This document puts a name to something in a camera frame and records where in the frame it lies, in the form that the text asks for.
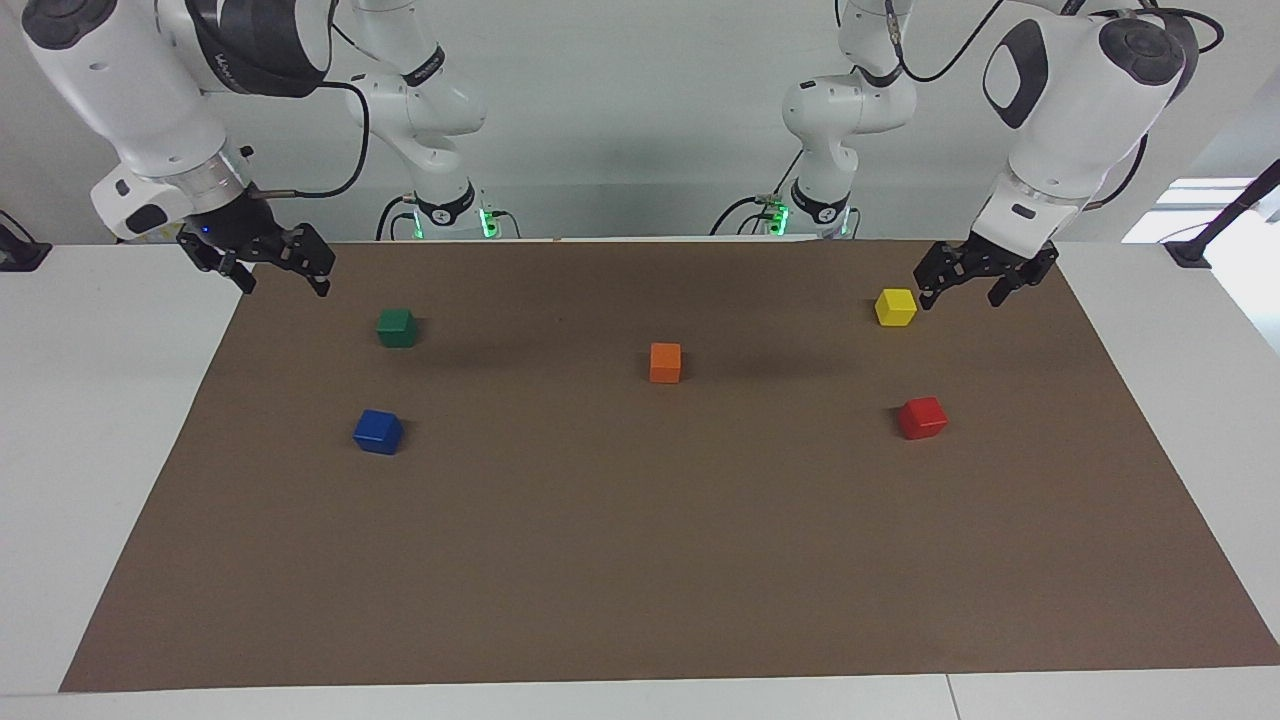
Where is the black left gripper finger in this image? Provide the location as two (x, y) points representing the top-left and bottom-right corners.
(988, 250), (1059, 308)
(913, 243), (963, 311)

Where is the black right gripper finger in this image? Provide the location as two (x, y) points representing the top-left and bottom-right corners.
(285, 222), (336, 298)
(178, 236), (258, 296)

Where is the red wooden block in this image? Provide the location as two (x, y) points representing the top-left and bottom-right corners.
(898, 396), (949, 441)

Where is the blue wooden block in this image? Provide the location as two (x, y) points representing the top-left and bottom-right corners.
(352, 409), (405, 456)

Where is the black stand with pole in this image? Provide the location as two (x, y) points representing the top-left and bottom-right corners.
(1163, 158), (1280, 269)

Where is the brown paper mat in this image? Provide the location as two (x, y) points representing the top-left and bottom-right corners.
(58, 238), (1280, 693)

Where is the black base cable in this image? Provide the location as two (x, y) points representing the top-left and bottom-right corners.
(710, 150), (803, 236)
(375, 193), (416, 241)

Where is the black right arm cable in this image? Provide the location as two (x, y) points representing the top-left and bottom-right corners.
(250, 80), (371, 201)

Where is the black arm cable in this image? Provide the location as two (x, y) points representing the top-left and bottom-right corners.
(250, 80), (371, 201)
(885, 0), (1226, 211)

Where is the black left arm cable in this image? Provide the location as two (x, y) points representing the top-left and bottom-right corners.
(885, 0), (1226, 211)

